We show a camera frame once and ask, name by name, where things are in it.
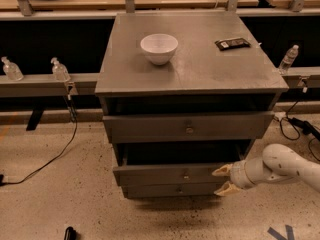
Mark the black object on floor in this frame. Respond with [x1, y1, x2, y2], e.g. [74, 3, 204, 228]
[64, 227, 77, 240]

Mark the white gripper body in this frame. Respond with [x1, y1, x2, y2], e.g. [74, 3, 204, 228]
[230, 159, 263, 190]

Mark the white ceramic bowl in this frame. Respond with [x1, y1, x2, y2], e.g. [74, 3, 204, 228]
[140, 33, 178, 65]

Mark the grey metal rail shelf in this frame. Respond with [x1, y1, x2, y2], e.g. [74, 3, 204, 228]
[0, 67, 320, 98]

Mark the grey drawer cabinet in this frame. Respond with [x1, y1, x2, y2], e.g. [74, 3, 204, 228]
[94, 11, 290, 200]

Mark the black floor cable left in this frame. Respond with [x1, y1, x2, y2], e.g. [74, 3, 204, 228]
[0, 85, 79, 187]

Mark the grey top drawer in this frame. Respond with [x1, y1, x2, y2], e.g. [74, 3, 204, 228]
[103, 111, 274, 144]

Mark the grey bottom drawer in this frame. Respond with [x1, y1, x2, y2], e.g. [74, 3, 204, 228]
[122, 183, 222, 199]

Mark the clear water bottle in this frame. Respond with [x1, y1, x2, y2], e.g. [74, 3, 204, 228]
[278, 45, 299, 74]

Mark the clear pump bottle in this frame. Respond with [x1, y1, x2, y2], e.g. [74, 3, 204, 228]
[1, 57, 23, 81]
[51, 57, 71, 82]

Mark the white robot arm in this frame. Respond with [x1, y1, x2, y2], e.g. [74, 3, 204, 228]
[212, 144, 320, 197]

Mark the black power adapter cable right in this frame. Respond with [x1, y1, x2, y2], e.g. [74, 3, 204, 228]
[273, 87, 320, 162]

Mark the grey drawer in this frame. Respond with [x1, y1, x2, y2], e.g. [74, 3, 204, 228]
[103, 111, 274, 144]
[122, 183, 222, 199]
[113, 141, 245, 187]

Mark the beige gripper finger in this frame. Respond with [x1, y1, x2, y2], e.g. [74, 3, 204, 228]
[212, 164, 232, 177]
[214, 181, 240, 197]

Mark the clear pump bottle far left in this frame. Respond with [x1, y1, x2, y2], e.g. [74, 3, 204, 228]
[1, 57, 23, 81]

